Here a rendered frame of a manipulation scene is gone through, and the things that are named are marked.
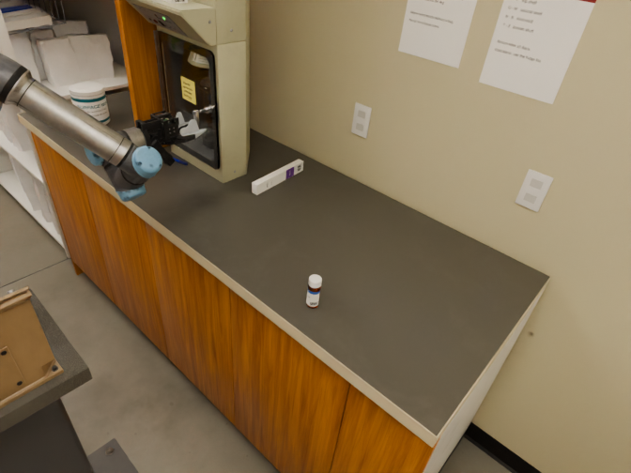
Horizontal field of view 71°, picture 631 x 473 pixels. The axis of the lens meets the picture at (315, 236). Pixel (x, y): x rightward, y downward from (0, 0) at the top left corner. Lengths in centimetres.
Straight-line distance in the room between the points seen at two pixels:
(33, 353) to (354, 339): 67
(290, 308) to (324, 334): 12
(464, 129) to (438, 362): 72
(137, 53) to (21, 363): 110
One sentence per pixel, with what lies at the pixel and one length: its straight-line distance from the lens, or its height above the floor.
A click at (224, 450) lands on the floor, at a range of 199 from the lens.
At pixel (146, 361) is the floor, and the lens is 227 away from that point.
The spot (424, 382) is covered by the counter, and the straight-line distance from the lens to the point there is 106.
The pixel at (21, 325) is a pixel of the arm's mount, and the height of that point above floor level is 111.
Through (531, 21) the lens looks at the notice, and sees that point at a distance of 135.
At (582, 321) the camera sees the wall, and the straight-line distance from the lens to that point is 159.
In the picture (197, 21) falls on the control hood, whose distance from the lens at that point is 139.
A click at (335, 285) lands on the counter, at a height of 94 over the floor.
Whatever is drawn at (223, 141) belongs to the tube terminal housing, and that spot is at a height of 110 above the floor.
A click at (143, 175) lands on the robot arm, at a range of 123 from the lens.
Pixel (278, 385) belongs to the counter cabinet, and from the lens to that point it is 140.
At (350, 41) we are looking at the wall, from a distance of 163.
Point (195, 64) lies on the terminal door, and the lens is 153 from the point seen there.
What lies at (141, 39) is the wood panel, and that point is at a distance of 174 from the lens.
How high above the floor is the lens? 176
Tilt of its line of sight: 37 degrees down
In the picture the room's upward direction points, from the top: 6 degrees clockwise
